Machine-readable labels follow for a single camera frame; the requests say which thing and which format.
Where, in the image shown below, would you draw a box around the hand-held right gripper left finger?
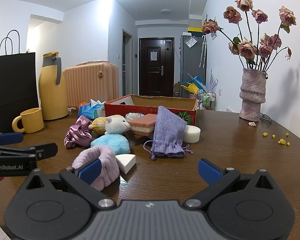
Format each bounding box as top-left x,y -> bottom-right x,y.
26,159 -> 115,210

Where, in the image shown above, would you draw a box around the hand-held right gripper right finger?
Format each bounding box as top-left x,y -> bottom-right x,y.
183,159 -> 274,209

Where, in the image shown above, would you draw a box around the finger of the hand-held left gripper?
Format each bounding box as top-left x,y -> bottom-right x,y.
0,132 -> 24,145
0,142 -> 58,160

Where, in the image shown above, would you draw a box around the lilac fluffy headband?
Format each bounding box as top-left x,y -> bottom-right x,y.
72,146 -> 120,192

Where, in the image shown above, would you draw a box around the blue fluffy plush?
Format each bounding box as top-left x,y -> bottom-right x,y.
91,134 -> 131,156

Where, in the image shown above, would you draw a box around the pink satin cloth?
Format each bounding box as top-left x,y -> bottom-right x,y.
64,115 -> 93,148

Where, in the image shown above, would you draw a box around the lilac drawstring pouch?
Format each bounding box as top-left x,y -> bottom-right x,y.
143,106 -> 191,161

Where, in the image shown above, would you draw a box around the pink sponge block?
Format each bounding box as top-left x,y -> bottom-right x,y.
128,114 -> 157,137

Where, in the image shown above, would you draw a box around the red cardboard box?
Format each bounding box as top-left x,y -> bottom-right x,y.
104,94 -> 198,126

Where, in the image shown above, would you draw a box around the yellow mug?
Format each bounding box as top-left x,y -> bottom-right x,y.
12,108 -> 44,134

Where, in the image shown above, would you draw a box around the white triangular sponge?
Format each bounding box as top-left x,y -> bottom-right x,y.
115,154 -> 137,175

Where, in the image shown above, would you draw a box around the white round sponge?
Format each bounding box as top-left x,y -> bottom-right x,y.
184,125 -> 201,144

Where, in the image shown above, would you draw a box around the black paper bag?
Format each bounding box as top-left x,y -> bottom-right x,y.
0,30 -> 40,133

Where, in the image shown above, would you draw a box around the yellow thermos jug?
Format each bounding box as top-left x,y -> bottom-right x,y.
39,52 -> 69,121

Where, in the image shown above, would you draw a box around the blue wet wipes pack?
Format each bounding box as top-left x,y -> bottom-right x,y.
78,99 -> 106,119

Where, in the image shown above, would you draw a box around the clear plastic bundle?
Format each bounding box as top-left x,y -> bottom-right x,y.
125,112 -> 144,123

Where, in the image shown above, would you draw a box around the scattered yellow flower buds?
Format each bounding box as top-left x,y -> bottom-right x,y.
262,132 -> 291,146

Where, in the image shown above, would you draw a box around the pink ribbed suitcase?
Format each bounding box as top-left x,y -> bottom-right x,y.
62,60 -> 119,109

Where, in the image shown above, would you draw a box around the pink textured vase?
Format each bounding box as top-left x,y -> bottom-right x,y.
239,68 -> 269,122

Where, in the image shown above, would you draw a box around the brown cardboard carton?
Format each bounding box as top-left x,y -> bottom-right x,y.
173,81 -> 182,97

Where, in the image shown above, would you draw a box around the blue clothes hangers bundle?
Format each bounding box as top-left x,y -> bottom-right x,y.
184,74 -> 206,92

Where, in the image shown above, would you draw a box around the dark brown entrance door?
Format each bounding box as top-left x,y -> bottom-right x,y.
139,37 -> 174,97

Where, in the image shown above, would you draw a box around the grey refrigerator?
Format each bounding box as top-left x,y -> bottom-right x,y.
180,34 -> 207,98

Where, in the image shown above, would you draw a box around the grey interior door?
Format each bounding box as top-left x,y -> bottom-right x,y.
122,29 -> 133,98

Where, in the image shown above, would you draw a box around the folded umbrella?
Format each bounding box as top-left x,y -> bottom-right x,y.
199,35 -> 207,68

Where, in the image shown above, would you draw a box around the dried pink roses bouquet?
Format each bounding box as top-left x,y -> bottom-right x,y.
201,0 -> 297,72

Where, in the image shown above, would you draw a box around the yellow and black box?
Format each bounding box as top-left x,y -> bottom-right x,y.
188,26 -> 203,36

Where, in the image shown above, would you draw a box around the metal wire trolley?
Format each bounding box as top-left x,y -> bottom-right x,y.
199,92 -> 217,111

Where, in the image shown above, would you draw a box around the purple wall decoration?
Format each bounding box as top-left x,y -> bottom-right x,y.
209,69 -> 219,92

